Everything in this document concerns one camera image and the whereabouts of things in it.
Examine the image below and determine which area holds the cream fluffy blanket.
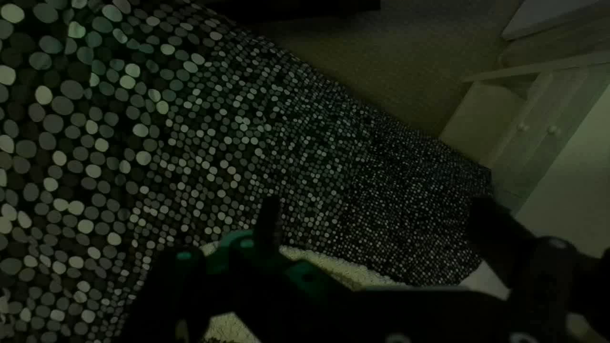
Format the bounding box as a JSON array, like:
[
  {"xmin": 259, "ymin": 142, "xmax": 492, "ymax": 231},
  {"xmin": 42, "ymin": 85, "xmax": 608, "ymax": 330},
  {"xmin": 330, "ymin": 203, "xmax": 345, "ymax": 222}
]
[{"xmin": 200, "ymin": 245, "xmax": 416, "ymax": 343}]

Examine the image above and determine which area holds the black white dotted bedspread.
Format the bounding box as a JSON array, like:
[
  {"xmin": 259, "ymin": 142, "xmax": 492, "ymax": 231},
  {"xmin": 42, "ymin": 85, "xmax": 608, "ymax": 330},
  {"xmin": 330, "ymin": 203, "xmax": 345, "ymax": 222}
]
[{"xmin": 0, "ymin": 0, "xmax": 499, "ymax": 343}]

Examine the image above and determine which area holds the white cabinet with knobs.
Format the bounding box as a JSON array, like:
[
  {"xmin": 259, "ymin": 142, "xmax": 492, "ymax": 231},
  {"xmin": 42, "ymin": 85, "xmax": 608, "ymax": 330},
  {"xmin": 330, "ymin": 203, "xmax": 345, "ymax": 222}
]
[{"xmin": 437, "ymin": 50, "xmax": 610, "ymax": 214}]

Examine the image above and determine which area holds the white mattress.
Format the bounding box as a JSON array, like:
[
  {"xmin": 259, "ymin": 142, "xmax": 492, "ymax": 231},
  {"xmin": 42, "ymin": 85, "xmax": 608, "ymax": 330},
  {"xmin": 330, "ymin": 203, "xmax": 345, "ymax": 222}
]
[{"xmin": 456, "ymin": 258, "xmax": 513, "ymax": 302}]

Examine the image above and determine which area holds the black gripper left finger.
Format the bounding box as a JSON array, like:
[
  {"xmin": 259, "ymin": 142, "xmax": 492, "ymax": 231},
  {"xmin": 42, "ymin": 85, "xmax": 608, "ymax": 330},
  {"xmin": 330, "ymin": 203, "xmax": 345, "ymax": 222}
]
[{"xmin": 223, "ymin": 195, "xmax": 358, "ymax": 343}]

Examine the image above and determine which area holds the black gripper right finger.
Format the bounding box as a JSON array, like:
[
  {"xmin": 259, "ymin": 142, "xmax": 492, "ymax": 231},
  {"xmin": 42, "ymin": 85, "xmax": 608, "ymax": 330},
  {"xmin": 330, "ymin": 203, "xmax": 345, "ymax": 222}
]
[{"xmin": 467, "ymin": 197, "xmax": 610, "ymax": 343}]

